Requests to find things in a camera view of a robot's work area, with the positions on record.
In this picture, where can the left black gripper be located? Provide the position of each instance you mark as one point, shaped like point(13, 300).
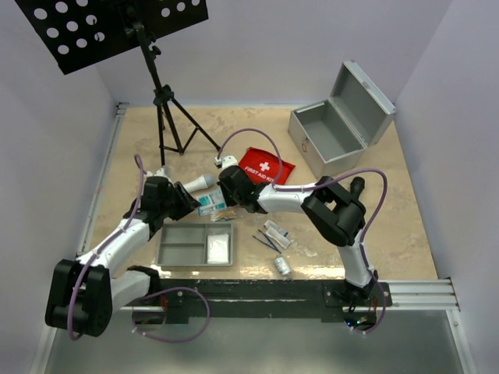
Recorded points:
point(187, 202)

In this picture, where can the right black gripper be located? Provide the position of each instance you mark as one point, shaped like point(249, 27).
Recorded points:
point(229, 202)

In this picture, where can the teal gauze dressing packet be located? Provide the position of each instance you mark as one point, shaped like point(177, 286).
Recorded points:
point(213, 198)

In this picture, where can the cotton swabs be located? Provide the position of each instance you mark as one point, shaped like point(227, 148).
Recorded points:
point(228, 214)

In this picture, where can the red first aid pouch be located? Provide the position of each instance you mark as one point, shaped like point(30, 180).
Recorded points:
point(263, 166)

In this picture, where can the grey compartment tray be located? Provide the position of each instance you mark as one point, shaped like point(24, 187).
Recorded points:
point(186, 244)

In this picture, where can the white gauze pad packet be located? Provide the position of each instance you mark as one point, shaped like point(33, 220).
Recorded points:
point(218, 249)

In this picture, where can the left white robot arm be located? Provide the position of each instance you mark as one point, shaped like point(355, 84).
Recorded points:
point(84, 292)

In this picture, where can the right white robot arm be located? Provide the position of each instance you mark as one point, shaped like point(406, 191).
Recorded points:
point(332, 205)

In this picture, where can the white wipe sachet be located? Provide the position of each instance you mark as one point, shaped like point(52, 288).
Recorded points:
point(278, 238)

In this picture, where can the blue plastic tweezers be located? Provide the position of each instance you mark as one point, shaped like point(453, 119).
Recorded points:
point(267, 241)

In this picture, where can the grey metal case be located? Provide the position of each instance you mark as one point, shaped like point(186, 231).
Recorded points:
point(332, 134)

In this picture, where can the black flashlight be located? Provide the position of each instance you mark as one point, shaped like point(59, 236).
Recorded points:
point(357, 185)

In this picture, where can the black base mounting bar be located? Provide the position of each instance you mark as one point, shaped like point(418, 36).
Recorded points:
point(327, 300)

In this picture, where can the black perforated music stand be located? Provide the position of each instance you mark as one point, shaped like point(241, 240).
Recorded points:
point(79, 34)

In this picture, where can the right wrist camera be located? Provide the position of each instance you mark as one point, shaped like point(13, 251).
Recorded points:
point(225, 162)

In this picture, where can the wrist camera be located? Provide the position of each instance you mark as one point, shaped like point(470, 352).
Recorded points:
point(163, 171)
point(225, 162)

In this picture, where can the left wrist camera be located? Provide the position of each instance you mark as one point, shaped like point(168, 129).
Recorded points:
point(163, 171)

